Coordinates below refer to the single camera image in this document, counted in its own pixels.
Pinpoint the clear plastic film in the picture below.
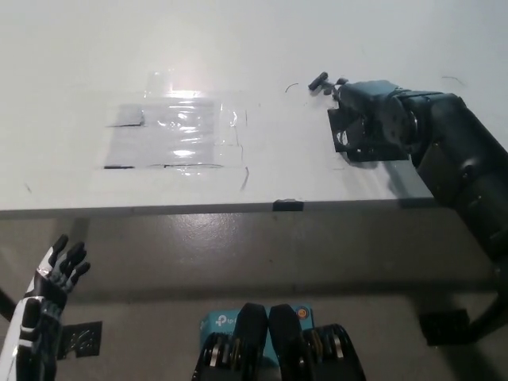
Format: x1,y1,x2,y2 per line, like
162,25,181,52
94,71,246,178

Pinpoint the black patterned floor plate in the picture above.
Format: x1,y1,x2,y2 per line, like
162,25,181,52
58,320,104,360

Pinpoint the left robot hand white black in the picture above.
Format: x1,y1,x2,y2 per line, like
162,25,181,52
0,233,92,381

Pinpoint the right robot hand black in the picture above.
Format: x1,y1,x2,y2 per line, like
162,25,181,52
322,78,413,155

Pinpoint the black table leg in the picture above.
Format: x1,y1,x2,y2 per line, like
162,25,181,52
0,286,17,323

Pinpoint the black marker mat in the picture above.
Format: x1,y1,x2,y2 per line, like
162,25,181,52
326,106,410,164

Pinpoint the teal router box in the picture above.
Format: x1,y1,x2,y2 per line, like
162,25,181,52
198,306,317,368

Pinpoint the small white air pump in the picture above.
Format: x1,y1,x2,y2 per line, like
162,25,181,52
308,71,348,97

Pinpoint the black tape strip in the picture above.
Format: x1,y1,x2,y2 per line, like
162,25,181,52
273,198,306,213

